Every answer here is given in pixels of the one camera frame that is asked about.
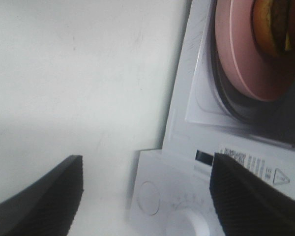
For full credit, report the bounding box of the pink round plate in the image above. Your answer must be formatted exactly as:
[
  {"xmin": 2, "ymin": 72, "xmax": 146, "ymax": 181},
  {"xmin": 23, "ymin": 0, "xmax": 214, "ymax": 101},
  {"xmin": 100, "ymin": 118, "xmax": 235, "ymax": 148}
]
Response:
[{"xmin": 215, "ymin": 0, "xmax": 295, "ymax": 102}]

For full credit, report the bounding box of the white microwave oven body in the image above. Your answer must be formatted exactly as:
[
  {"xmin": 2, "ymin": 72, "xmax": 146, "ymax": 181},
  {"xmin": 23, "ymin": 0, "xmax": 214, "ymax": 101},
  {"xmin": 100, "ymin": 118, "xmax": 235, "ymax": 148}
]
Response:
[{"xmin": 130, "ymin": 0, "xmax": 295, "ymax": 236}]

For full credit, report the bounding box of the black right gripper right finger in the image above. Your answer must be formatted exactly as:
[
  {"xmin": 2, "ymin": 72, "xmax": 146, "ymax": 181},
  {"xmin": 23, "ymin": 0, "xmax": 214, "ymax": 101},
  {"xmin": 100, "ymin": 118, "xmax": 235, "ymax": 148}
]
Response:
[{"xmin": 209, "ymin": 153, "xmax": 295, "ymax": 236}]

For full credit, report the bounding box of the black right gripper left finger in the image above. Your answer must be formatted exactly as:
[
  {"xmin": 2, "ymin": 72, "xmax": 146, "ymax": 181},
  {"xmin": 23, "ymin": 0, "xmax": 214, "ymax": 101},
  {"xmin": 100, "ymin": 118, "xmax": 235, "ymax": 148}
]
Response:
[{"xmin": 0, "ymin": 155, "xmax": 84, "ymax": 236}]

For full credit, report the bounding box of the burger with lettuce and cheese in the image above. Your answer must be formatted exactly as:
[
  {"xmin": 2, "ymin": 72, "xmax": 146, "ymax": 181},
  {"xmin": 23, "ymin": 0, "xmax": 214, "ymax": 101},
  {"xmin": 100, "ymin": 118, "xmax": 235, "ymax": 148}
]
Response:
[{"xmin": 252, "ymin": 0, "xmax": 295, "ymax": 57}]

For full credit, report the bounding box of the lower white timer knob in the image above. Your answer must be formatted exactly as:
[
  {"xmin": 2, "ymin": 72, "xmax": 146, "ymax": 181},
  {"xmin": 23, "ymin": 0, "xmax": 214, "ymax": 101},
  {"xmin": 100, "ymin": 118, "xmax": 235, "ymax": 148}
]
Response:
[{"xmin": 165, "ymin": 208, "xmax": 210, "ymax": 236}]

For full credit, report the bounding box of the round white door button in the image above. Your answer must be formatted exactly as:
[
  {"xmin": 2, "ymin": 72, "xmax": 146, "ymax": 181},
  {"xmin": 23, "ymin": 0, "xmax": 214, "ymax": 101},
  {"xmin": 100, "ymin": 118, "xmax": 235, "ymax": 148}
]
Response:
[{"xmin": 137, "ymin": 181, "xmax": 160, "ymax": 216}]

